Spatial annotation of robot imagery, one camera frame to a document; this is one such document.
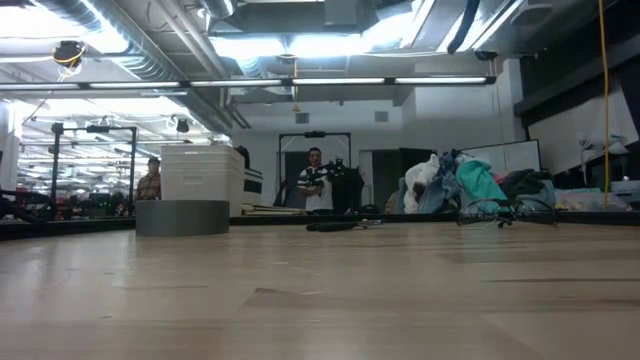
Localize pile of clothes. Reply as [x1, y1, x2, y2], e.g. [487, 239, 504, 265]
[384, 148, 557, 215]

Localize black-handled pliers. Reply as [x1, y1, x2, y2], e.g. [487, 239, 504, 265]
[305, 218, 386, 233]

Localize background black robot arms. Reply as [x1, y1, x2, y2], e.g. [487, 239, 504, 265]
[305, 158, 367, 215]

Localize clear safety glasses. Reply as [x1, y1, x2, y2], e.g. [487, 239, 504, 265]
[455, 196, 559, 230]

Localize blue cord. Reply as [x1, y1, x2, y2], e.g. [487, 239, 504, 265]
[446, 0, 482, 56]

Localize dark tall cabinet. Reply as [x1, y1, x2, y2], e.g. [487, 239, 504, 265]
[371, 147, 437, 214]

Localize person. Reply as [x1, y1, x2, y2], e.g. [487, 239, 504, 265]
[296, 146, 336, 216]
[135, 156, 163, 202]

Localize wooden desk with grey legs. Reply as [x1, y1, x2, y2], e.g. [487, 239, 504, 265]
[241, 202, 321, 218]

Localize tall black rig frame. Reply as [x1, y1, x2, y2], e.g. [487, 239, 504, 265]
[49, 122, 139, 217]

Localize black rig frame with camera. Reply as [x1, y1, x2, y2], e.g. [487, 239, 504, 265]
[277, 130, 353, 209]

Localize long LED light bar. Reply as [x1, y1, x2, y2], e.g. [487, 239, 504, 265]
[0, 75, 498, 92]

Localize grey duct tape roll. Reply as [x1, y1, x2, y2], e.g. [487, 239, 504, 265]
[135, 199, 231, 238]

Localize white box with black stripe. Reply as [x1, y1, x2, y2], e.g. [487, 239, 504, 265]
[243, 166, 264, 206]

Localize ceiling cable reel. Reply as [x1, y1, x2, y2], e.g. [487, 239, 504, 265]
[51, 40, 87, 69]

